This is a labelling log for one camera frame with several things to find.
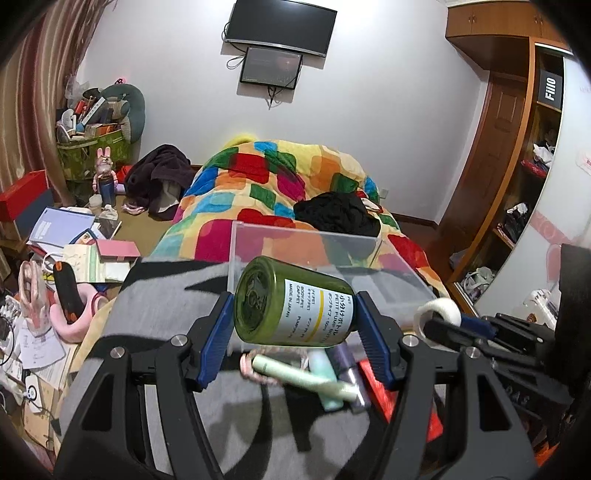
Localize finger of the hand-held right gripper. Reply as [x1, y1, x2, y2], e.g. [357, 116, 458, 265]
[422, 314, 555, 356]
[457, 345, 573, 407]

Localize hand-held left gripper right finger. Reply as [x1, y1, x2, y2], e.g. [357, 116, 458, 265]
[355, 292, 539, 480]

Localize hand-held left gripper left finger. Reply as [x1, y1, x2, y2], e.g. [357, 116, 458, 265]
[53, 292, 236, 480]

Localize white tape roll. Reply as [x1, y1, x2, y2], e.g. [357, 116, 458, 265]
[413, 299, 462, 347]

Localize purple bottle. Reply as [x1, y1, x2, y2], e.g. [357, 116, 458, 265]
[328, 344, 371, 412]

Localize pale teal bottle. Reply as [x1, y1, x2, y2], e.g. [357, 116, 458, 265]
[307, 348, 346, 411]

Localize red packet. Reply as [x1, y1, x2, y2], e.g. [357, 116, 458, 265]
[358, 360, 444, 444]

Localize green bottle white label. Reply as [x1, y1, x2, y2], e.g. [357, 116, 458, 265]
[233, 256, 357, 348]

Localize mint green tube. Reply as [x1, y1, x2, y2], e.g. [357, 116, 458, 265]
[252, 353, 361, 402]

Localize clear plastic box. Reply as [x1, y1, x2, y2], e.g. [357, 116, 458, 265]
[228, 220, 438, 344]

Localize white plastic bag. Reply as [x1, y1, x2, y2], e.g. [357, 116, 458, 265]
[462, 268, 496, 297]

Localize grey black blanket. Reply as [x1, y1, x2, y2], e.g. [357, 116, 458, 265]
[60, 258, 462, 480]

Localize white sliding door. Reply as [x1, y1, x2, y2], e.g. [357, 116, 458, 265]
[473, 46, 591, 324]

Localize pink flat box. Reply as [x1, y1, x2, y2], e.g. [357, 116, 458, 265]
[95, 239, 140, 263]

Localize black clothing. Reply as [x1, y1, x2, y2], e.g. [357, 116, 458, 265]
[294, 191, 380, 238]

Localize green white booklet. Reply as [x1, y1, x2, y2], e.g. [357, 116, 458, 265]
[62, 242, 132, 283]

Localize pink curved massager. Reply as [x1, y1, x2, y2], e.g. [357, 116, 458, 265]
[48, 284, 112, 343]

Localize orange black tool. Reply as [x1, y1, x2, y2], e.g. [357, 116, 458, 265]
[52, 261, 86, 326]

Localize colourful patchwork quilt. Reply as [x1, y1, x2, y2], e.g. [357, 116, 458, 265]
[152, 134, 451, 301]

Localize white paper sheets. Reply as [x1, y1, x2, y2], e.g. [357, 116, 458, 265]
[14, 318, 66, 370]

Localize dark purple clothing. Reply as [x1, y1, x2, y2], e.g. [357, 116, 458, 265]
[124, 144, 197, 215]

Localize pink clear bag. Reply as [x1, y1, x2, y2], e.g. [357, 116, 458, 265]
[18, 261, 51, 328]

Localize blue white booklet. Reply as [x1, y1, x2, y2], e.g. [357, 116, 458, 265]
[28, 207, 98, 245]

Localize pink rabbit bottle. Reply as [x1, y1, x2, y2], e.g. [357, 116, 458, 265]
[92, 147, 118, 208]

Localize wooden wardrobe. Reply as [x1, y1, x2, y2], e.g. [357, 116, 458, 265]
[436, 0, 591, 319]

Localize black box white letters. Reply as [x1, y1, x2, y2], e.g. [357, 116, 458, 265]
[537, 69, 565, 113]

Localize grey blue box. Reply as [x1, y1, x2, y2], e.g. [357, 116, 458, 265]
[14, 189, 57, 237]

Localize green storage bag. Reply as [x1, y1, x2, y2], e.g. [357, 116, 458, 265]
[56, 124, 132, 183]

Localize red box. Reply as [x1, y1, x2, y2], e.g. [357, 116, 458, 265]
[0, 170, 51, 222]

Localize grey neck pillow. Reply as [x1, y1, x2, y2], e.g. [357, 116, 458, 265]
[99, 83, 147, 144]

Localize striped pink curtain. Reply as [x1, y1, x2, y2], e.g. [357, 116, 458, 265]
[0, 0, 112, 259]

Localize small wall monitor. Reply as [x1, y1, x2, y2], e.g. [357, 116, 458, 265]
[239, 46, 304, 90]

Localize black wall television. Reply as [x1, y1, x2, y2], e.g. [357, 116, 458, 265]
[225, 0, 338, 58]

